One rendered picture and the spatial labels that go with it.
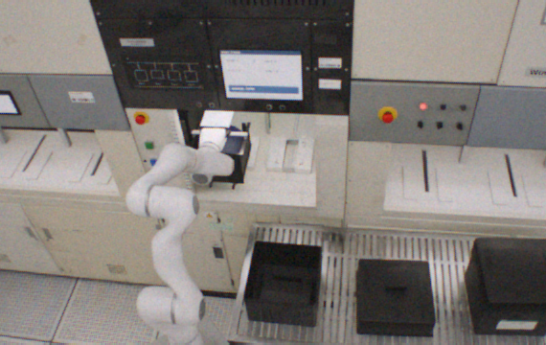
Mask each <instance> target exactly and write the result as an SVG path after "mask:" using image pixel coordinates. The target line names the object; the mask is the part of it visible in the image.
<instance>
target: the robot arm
mask: <svg viewBox="0 0 546 345"><path fill-rule="evenodd" d="M199 133H200V137H199V147H198V149H193V148H191V147H188V146H186V145H183V144H180V143H175V142H174V143H168V144H166V145H165V146H163V148H162V149H161V152H160V155H159V157H158V160H157V162H156V163H155V165H154V166H153V167H152V169H151V170H150V171H149V172H147V173H146V174H144V175H143V176H142V177H140V178H139V179H137V180H136V181H135V182H134V183H133V184H132V185H131V186H130V188H129V189H128V192H127V194H126V197H125V204H126V207H127V209H128V210H129V211H130V212H131V213H132V214H134V215H136V216H140V217H148V218H160V219H166V220H167V221H168V222H169V224H167V226H165V227H164V228H162V229H161V230H160V231H158V232H157V233H156V234H155V236H154V237H153V239H152V242H151V255H152V261H153V266H155V269H156V271H157V273H158V274H159V277H160V278H161V279H162V280H163V281H164V282H165V283H166V284H167V285H168V286H169V287H147V288H145V289H144V290H143V291H142V292H141V293H140V295H139V296H138V299H137V304H136V306H137V311H138V314H139V316H140V317H141V319H142V320H143V321H144V322H145V323H147V324H148V325H149V326H151V327H152V328H153V329H155V330H156V331H158V332H160V333H162V334H165V335H166V337H167V339H168V341H169V343H170V345H215V343H214V341H213V340H212V338H211V337H210V336H209V335H208V334H207V333H204V332H202V331H201V330H200V329H199V326H198V323H199V322H200V321H201V320H202V318H203V317H204V314H205V310H206V303H205V299H204V296H203V294H202V292H201V290H200V289H199V287H197V286H196V284H195V283H194V281H193V279H192V278H191V276H190V275H189V273H188V271H187V268H186V265H185V262H184V253H183V235H184V233H185V232H186V230H187V229H188V228H189V227H190V226H191V225H192V224H193V221H194V220H195V218H196V216H197V214H198V210H199V203H198V199H197V197H196V195H195V194H194V193H193V192H191V191H189V190H186V189H181V187H172V186H162V185H163V184H165V183H167V182H168V181H170V180H173V179H174V178H176V177H177V176H178V175H179V174H181V173H190V177H191V179H192V181H193V182H195V183H197V184H201V185H204V184H208V183H209V182H211V181H212V179H213V176H215V175H230V174H231V173H232V172H233V170H234V162H233V160H232V159H231V158H230V157H229V156H227V154H225V153H221V150H222V149H223V147H224V145H225V142H226V139H227V136H228V135H229V134H231V131H230V130H229V129H226V127H220V128H213V127H204V128H202V129H200V130H199Z"/></svg>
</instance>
